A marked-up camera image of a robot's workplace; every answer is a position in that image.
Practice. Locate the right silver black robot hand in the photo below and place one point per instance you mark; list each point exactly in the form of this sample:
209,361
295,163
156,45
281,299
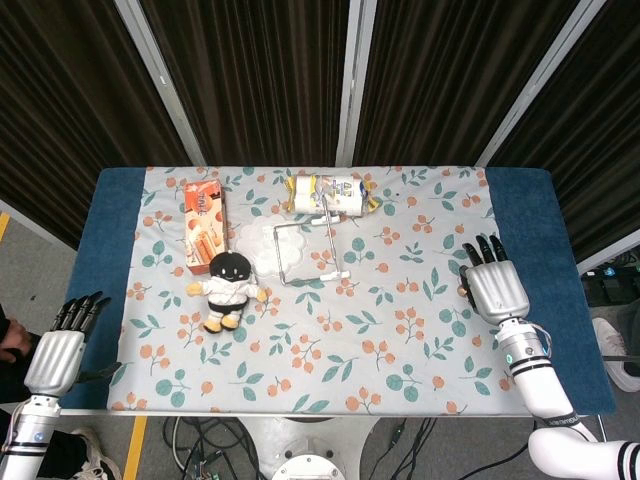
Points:
497,290

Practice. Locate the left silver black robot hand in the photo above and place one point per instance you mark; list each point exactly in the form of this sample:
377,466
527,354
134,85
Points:
52,362

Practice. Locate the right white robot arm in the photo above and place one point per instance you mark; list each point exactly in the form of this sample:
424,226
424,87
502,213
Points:
542,390

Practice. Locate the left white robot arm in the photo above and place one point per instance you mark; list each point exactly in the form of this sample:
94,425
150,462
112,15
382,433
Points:
22,440

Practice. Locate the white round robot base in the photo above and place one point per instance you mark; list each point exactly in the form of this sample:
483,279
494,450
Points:
305,445

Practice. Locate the person's bare hand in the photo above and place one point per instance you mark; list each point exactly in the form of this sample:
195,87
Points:
15,342

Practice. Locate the beige sneaker with black laces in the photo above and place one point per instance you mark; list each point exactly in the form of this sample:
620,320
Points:
97,457

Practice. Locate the black equipment with blue labels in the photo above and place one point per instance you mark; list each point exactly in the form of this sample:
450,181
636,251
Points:
617,267

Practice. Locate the blue table mat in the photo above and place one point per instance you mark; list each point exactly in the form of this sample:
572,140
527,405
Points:
107,240

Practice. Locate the white sneaker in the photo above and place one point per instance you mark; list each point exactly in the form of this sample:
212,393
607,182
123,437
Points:
620,355

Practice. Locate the floral fruit print tablecloth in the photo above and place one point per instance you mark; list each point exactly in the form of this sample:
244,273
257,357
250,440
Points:
350,340

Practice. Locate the pack of white tissue rolls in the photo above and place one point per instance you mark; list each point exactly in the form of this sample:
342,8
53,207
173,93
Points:
340,197

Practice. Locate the black-headed plush doll white coat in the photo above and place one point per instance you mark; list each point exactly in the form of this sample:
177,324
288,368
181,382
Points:
227,292

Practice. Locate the dark brown curtain panel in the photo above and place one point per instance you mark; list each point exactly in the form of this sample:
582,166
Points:
260,75
65,100
450,75
600,125

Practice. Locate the orange biscuit box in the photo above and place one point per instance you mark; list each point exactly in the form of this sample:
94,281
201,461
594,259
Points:
205,220

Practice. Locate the white flower-shaped plastic plate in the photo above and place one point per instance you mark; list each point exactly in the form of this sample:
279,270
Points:
257,245

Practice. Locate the grey metal partition post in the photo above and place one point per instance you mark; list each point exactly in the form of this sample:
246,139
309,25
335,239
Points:
160,80
352,80
535,80

